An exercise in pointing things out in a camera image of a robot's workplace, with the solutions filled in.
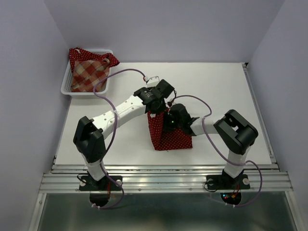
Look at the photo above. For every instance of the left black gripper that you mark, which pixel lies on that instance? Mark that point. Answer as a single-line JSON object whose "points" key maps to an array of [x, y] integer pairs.
{"points": [[160, 109]]}

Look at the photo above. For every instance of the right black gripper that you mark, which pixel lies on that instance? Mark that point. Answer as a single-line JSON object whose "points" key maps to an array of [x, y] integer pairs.
{"points": [[165, 126]]}

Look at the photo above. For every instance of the red polka dot skirt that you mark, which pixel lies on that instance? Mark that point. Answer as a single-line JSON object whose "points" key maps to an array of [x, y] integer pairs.
{"points": [[165, 134]]}

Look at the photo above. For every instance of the red plaid skirt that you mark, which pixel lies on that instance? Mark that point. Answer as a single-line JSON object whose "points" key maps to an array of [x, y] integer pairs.
{"points": [[86, 74]]}

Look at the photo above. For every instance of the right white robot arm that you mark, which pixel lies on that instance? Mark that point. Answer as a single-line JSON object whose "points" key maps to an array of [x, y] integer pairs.
{"points": [[235, 131]]}

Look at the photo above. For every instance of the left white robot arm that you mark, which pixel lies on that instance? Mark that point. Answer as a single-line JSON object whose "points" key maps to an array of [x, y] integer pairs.
{"points": [[90, 134]]}

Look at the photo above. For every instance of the white plastic basket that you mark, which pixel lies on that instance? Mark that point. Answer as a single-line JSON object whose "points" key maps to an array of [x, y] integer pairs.
{"points": [[68, 77]]}

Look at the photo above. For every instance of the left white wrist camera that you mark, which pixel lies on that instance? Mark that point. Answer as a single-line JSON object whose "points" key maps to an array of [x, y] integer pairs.
{"points": [[152, 81]]}

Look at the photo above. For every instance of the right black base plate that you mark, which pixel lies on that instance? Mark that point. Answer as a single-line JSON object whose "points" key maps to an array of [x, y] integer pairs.
{"points": [[225, 182]]}

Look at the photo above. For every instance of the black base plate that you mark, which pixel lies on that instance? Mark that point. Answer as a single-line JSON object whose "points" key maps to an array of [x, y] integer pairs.
{"points": [[88, 184], [225, 182]]}

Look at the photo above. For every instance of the aluminium rail frame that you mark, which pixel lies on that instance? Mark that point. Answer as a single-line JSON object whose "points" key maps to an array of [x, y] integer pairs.
{"points": [[169, 196]]}

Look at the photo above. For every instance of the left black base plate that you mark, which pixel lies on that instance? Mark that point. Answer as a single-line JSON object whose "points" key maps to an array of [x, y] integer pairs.
{"points": [[88, 184]]}

